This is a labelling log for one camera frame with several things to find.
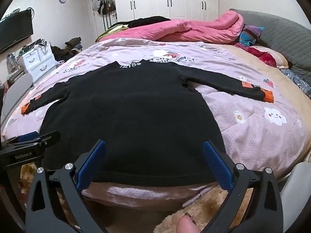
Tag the black clothes heap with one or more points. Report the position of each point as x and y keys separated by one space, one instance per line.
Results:
x=150 y=20

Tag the grey chair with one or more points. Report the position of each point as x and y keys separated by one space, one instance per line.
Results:
x=17 y=92

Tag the white drawer chest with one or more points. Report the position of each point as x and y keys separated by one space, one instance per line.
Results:
x=36 y=60

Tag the pink strawberry print bed sheet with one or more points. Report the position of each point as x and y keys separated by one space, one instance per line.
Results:
x=243 y=138

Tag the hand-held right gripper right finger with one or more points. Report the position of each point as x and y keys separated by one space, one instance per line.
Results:
x=218 y=161

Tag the person's right hand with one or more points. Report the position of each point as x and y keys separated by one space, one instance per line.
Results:
x=187 y=224

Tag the white door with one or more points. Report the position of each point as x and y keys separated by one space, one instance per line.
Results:
x=93 y=21

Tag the dark clothes pile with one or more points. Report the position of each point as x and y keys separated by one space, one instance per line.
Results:
x=70 y=45

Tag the brown hanging bag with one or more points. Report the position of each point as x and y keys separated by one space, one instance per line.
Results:
x=111 y=4

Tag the grey quilted headboard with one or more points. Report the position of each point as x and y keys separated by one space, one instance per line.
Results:
x=279 y=34

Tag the green cloth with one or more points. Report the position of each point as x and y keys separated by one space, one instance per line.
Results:
x=114 y=30

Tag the pink quilt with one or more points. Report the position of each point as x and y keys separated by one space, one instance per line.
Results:
x=182 y=29

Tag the black hanging bag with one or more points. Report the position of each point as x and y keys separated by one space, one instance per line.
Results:
x=102 y=6

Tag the white hanging bag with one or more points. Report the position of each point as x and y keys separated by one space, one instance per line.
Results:
x=95 y=4

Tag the black television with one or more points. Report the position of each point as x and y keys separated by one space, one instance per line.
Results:
x=14 y=31

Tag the blue floral cloth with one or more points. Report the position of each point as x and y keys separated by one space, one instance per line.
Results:
x=296 y=80

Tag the black t-shirt orange print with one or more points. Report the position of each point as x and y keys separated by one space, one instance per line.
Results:
x=133 y=114

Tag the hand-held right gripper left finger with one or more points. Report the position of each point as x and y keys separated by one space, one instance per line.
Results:
x=91 y=161

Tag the striped colourful cloth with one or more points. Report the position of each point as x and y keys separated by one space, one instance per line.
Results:
x=251 y=35

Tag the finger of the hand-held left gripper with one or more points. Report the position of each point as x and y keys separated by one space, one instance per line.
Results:
x=47 y=138
x=28 y=137

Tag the red fleece blanket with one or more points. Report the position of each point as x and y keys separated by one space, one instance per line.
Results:
x=262 y=55

